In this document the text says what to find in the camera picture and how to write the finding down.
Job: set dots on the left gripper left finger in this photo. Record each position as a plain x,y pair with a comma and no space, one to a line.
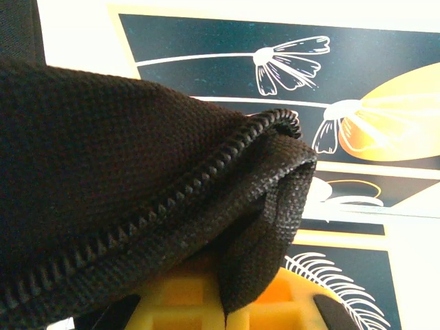
178,302

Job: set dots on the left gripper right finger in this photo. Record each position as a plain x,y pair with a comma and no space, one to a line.
295,302

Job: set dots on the black backpack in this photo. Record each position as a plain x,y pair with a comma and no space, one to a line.
103,154

